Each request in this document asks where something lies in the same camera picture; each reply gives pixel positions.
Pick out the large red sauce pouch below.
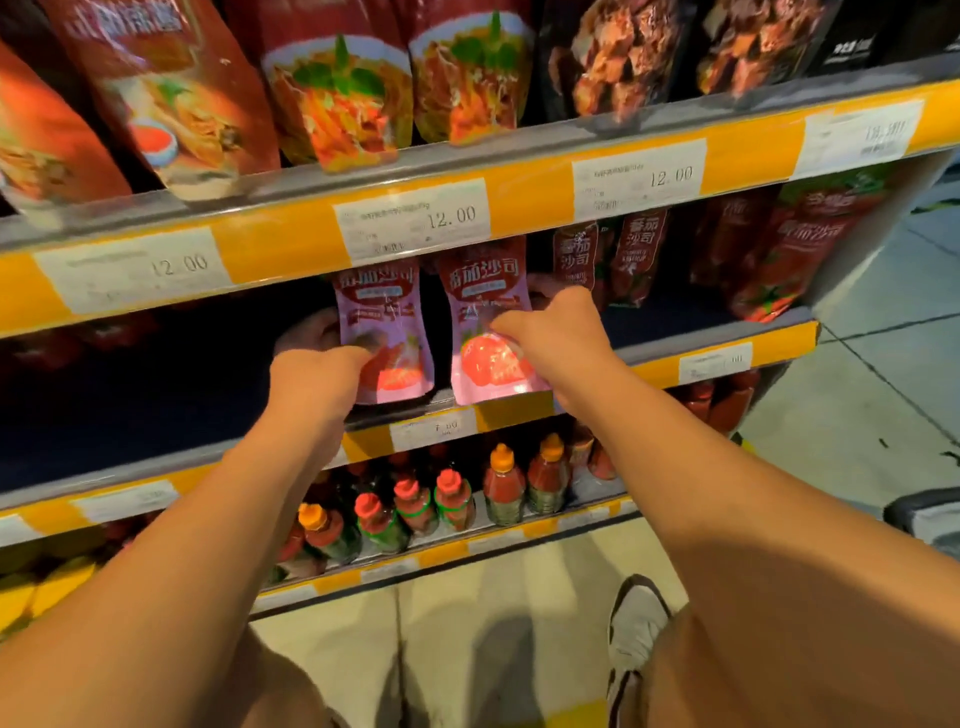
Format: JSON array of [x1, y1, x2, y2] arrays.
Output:
[[729, 166, 895, 324]]

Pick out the grey shelf with yellow rail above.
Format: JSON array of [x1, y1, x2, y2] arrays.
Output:
[[0, 306, 821, 550], [251, 480, 640, 621], [0, 52, 960, 340]]

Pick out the dark red sauce pouch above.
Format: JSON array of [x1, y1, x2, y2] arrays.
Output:
[[609, 210, 671, 309], [688, 189, 777, 294], [552, 221, 605, 310]]

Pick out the black cart handle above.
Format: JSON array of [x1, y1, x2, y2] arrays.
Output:
[[883, 487, 960, 561]]

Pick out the person's right forearm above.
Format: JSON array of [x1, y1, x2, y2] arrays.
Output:
[[553, 367, 960, 728]]

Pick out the white sneaker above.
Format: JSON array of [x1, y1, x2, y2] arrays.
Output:
[[606, 573, 674, 728]]

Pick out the person's left leg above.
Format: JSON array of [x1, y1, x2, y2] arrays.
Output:
[[196, 628, 340, 728]]

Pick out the dark meat picture pouch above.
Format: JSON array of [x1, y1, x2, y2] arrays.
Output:
[[538, 0, 685, 123], [696, 0, 843, 99]]

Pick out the yellow packets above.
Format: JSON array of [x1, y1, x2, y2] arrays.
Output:
[[0, 525, 108, 635]]

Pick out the person's left forearm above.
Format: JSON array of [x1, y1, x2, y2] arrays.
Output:
[[0, 405, 354, 728]]

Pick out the red noodle picture pouch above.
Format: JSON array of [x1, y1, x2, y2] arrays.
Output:
[[225, 0, 415, 175], [408, 0, 536, 147]]

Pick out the red seasoning pouch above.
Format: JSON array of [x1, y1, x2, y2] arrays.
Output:
[[36, 0, 282, 204], [0, 41, 134, 228]]

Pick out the person's right hand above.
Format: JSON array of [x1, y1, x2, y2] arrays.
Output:
[[489, 273, 625, 414]]

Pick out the pink tomato sauce pouch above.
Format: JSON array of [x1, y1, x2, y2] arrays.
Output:
[[333, 258, 437, 407], [434, 237, 554, 408]]

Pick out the row of red sauce bottles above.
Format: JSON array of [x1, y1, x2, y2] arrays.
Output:
[[266, 423, 620, 588]]

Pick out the black pouch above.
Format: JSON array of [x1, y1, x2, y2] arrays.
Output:
[[806, 0, 905, 78]]

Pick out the white price tag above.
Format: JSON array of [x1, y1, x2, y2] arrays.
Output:
[[389, 406, 480, 453], [333, 177, 493, 266], [793, 98, 926, 181], [33, 226, 234, 316], [70, 479, 181, 525], [571, 138, 709, 222], [678, 342, 754, 386]]

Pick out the person's left hand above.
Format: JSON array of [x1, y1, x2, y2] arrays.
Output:
[[268, 307, 387, 434]]

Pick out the red sauce packs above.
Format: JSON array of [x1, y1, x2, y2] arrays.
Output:
[[675, 371, 762, 436]]

